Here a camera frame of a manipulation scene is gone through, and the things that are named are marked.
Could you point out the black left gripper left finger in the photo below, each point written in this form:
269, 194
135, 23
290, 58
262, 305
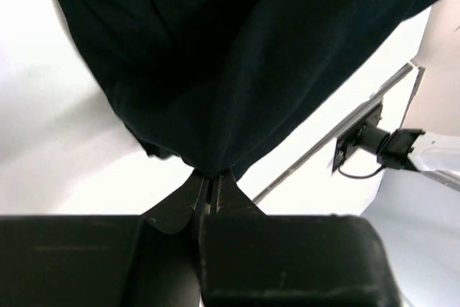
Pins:
105, 260

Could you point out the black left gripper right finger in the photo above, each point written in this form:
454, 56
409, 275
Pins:
251, 259

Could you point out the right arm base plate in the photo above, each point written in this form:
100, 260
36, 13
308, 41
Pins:
355, 138

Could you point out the black t-shirt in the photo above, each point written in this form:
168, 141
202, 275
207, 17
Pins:
221, 83

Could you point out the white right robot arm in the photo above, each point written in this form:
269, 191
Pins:
436, 156

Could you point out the aluminium table edge rail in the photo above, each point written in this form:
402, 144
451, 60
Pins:
345, 124

